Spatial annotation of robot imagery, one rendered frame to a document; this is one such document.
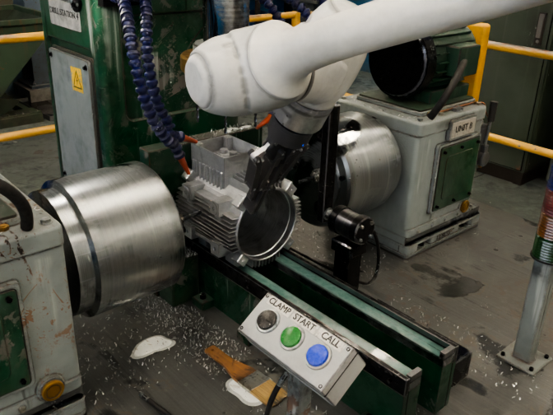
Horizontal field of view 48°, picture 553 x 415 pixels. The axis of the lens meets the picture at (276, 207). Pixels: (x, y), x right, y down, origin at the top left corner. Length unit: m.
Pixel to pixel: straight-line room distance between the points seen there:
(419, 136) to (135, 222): 0.73
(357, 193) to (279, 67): 0.66
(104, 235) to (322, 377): 0.44
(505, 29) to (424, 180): 2.92
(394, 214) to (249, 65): 0.89
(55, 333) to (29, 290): 0.09
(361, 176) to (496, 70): 3.14
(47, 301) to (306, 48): 0.55
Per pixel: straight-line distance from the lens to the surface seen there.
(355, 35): 0.73
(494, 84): 4.48
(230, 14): 1.20
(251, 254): 1.29
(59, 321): 1.04
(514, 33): 4.39
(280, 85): 0.79
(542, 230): 1.20
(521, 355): 1.33
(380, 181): 1.44
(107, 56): 1.33
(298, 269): 1.29
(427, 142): 1.53
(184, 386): 1.18
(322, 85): 0.90
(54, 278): 1.00
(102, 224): 1.04
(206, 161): 1.29
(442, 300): 1.48
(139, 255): 1.06
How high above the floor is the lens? 1.57
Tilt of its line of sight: 24 degrees down
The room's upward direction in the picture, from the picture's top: 2 degrees clockwise
